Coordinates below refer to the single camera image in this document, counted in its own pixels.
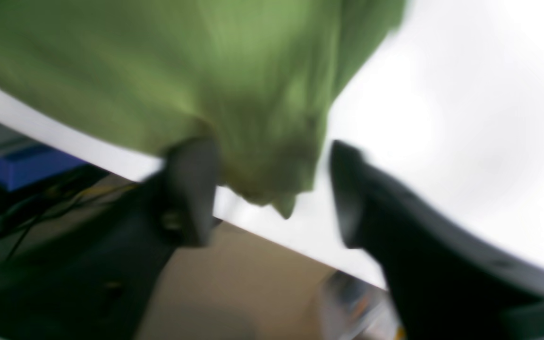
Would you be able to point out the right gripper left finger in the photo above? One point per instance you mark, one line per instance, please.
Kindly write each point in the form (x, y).
(94, 283)

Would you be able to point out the olive green T-shirt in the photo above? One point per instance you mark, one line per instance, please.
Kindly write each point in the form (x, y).
(260, 76)

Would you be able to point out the blue box under table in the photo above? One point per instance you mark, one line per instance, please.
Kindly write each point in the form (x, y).
(33, 165)

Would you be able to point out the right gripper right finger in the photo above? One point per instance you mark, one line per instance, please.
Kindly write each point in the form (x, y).
(445, 283)

